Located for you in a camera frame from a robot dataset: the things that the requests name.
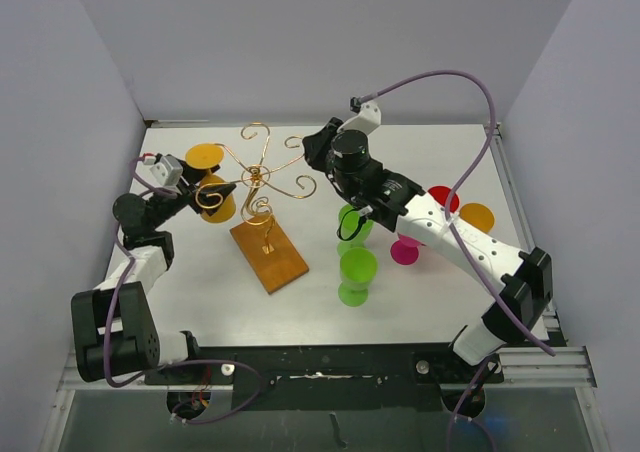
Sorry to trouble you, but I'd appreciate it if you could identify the orange plastic wine glass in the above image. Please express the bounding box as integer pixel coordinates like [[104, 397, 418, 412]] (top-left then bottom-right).
[[459, 203, 495, 234], [185, 143, 236, 223]]

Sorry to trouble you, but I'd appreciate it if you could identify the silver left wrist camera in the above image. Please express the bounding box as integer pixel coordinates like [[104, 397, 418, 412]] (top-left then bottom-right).
[[141, 153, 184, 189]]

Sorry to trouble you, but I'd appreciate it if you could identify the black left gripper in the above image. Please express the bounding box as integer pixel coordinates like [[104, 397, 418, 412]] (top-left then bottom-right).
[[148, 159, 234, 229]]

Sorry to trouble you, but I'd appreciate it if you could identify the green plastic wine glass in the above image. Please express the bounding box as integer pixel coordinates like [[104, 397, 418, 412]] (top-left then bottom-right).
[[338, 247, 378, 307], [337, 205, 374, 256]]

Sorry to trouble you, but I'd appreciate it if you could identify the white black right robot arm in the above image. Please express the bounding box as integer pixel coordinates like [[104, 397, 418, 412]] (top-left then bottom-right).
[[302, 118, 555, 381]]

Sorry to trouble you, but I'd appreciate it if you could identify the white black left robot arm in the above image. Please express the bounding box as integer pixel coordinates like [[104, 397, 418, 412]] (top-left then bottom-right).
[[71, 175, 236, 388]]

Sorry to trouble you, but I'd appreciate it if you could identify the red plastic wine glass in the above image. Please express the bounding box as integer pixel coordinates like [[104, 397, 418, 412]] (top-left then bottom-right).
[[428, 185, 460, 213]]

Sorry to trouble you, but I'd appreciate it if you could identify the aluminium frame rail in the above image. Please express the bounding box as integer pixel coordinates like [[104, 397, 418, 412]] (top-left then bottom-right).
[[490, 126, 597, 388]]

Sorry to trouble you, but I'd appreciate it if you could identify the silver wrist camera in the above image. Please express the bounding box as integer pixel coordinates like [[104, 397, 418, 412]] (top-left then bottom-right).
[[141, 153, 184, 189], [338, 97, 382, 135]]

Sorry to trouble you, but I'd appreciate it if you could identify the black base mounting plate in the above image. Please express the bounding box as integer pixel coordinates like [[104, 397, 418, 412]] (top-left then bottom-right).
[[144, 344, 504, 416]]

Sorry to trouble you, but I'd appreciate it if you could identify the gold wire wine glass rack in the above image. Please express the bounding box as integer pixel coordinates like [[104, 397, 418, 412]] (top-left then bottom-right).
[[212, 122, 317, 294]]

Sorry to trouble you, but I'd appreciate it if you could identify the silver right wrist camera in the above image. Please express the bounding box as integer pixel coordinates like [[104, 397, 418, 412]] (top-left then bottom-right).
[[338, 97, 382, 135]]

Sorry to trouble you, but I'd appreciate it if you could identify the pink plastic wine glass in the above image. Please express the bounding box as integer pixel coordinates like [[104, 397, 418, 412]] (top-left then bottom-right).
[[390, 234, 424, 266]]

